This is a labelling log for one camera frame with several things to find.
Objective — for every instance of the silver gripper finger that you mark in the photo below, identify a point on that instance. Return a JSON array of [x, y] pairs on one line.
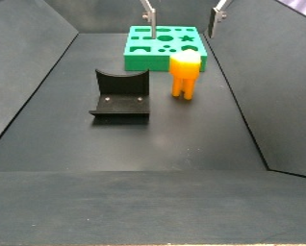
[[218, 16], [149, 14]]

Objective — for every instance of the orange three prong block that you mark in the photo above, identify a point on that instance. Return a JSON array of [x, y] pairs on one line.
[[185, 66]]

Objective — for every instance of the green foam shape board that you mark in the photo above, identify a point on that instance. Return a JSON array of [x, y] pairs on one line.
[[149, 52]]

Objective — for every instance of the black curved bracket stand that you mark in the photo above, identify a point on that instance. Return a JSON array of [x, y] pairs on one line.
[[123, 94]]

